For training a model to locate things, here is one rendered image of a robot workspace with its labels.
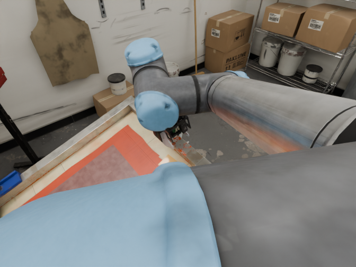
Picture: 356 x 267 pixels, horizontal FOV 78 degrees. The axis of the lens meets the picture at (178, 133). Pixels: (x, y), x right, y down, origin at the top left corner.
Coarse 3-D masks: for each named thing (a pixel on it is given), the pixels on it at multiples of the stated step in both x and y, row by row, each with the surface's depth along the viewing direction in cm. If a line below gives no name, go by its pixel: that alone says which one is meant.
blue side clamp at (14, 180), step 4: (12, 172) 75; (16, 172) 75; (8, 176) 74; (12, 176) 75; (16, 176) 74; (20, 176) 75; (4, 180) 74; (8, 180) 74; (12, 180) 74; (16, 180) 73; (20, 180) 73; (0, 184) 74; (4, 184) 73; (8, 184) 73; (12, 184) 73; (16, 184) 73; (4, 188) 72; (8, 188) 72; (12, 188) 73; (0, 192) 72; (4, 192) 72; (0, 196) 71
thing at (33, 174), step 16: (112, 112) 85; (128, 112) 88; (96, 128) 82; (64, 144) 80; (80, 144) 81; (176, 144) 70; (48, 160) 77; (64, 160) 80; (192, 160) 65; (32, 176) 75; (16, 192) 75
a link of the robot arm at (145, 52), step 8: (136, 40) 45; (144, 40) 44; (152, 40) 44; (128, 48) 44; (136, 48) 43; (144, 48) 42; (152, 48) 42; (160, 48) 44; (128, 56) 43; (136, 56) 42; (144, 56) 42; (152, 56) 42; (160, 56) 44; (128, 64) 44; (136, 64) 43; (144, 64) 42; (152, 64) 42; (160, 64) 44; (136, 72) 43
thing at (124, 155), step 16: (128, 128) 83; (112, 144) 80; (128, 144) 78; (144, 144) 77; (96, 160) 77; (112, 160) 76; (128, 160) 74; (144, 160) 73; (64, 176) 76; (80, 176) 74; (96, 176) 73; (112, 176) 72; (128, 176) 71; (48, 192) 73
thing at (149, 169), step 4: (156, 160) 72; (160, 160) 72; (152, 164) 71; (156, 164) 71; (144, 168) 71; (148, 168) 71; (152, 168) 70; (140, 172) 71; (144, 172) 70; (148, 172) 70; (152, 172) 70
